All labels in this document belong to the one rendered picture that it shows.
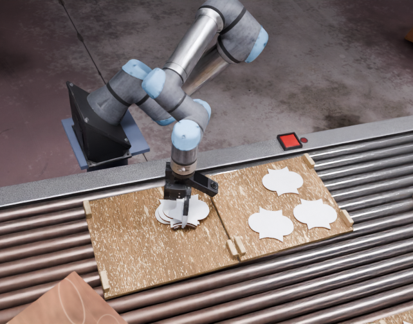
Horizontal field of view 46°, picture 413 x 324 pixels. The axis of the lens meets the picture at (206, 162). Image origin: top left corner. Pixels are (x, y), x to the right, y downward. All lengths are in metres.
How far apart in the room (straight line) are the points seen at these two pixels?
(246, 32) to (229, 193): 0.53
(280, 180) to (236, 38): 0.51
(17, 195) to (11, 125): 1.65
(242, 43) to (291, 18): 2.97
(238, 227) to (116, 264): 0.40
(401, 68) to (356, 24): 0.66
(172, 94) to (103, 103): 0.50
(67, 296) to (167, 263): 0.32
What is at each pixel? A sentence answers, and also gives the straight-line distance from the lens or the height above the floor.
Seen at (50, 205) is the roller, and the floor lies 0.92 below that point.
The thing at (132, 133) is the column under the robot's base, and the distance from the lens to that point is 1.95.
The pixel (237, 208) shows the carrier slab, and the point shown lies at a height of 0.94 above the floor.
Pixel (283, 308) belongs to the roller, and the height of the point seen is 0.92.
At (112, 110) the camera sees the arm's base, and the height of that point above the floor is 1.04.
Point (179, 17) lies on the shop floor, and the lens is 4.36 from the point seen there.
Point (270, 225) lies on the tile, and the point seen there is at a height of 0.94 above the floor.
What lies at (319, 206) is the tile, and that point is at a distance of 1.71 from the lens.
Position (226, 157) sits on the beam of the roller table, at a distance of 1.82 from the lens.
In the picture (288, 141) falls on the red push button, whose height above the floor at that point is 0.93.
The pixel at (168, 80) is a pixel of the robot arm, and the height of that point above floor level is 1.39.
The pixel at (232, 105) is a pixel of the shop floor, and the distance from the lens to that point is 3.48.
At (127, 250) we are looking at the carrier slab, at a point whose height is 0.94.
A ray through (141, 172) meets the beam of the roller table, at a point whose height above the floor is 0.92.
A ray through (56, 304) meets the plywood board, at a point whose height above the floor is 1.04.
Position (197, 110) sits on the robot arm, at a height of 1.31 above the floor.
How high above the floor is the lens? 2.22
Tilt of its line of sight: 47 degrees down
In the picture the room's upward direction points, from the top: 8 degrees clockwise
